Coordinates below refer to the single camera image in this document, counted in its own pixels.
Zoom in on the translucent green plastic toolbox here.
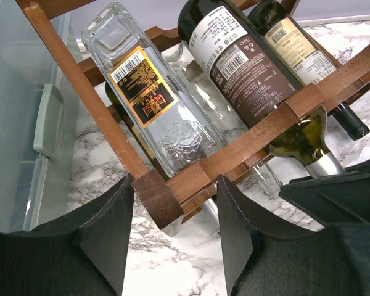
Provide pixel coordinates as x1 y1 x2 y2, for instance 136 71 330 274
0 1 80 233

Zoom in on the clear bottle black cap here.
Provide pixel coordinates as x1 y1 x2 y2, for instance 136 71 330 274
81 2 227 178

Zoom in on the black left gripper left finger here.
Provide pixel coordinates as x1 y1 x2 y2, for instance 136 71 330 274
0 175 134 295

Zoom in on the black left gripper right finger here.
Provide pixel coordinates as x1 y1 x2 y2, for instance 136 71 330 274
217 175 370 295

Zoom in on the clear glass wine bottle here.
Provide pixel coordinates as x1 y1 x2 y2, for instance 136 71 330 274
162 43 282 199

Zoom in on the dark green wine bottle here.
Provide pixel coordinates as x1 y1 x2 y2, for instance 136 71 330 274
247 0 370 142

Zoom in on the green bottle brown label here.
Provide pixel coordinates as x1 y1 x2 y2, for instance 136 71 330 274
104 82 169 181

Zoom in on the green bottle silver foil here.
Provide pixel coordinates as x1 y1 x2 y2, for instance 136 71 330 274
178 0 346 179

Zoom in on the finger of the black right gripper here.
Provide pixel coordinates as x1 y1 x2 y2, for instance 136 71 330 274
279 160 370 226

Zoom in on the brown wooden wine rack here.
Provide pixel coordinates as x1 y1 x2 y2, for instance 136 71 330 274
15 0 370 231

